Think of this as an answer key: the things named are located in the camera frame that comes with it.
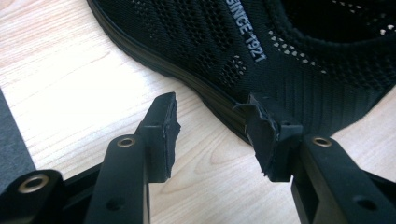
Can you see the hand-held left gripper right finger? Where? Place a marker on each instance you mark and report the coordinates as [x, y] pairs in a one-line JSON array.
[[274, 146]]

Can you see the black mesh knit shoe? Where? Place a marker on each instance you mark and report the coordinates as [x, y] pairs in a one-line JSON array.
[[218, 40]]

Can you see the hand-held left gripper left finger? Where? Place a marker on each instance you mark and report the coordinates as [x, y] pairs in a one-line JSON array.
[[157, 140]]

